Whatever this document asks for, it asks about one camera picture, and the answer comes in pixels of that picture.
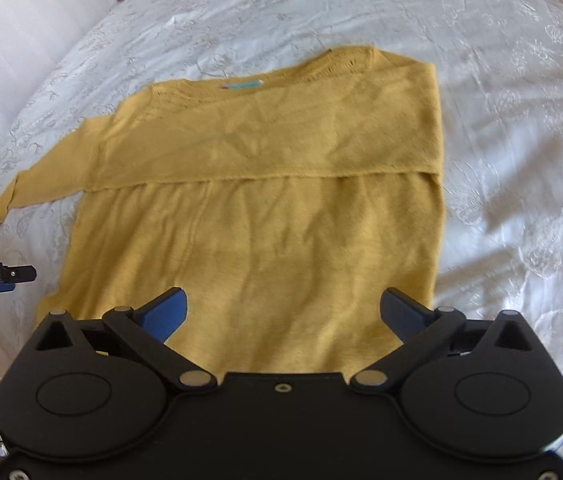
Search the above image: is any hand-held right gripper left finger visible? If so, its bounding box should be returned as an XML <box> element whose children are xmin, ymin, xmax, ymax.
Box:
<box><xmin>34</xmin><ymin>287</ymin><xmax>217</xmax><ymax>393</ymax></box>

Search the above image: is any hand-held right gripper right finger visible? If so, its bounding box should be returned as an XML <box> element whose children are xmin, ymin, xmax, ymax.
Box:
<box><xmin>349</xmin><ymin>287</ymin><xmax>535</xmax><ymax>393</ymax></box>

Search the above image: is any yellow knit sweater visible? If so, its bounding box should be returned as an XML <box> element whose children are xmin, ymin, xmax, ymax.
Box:
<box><xmin>0</xmin><ymin>45</ymin><xmax>447</xmax><ymax>376</ymax></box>

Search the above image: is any white embroidered bedspread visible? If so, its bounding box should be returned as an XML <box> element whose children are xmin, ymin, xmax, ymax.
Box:
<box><xmin>0</xmin><ymin>0</ymin><xmax>563</xmax><ymax>480</ymax></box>

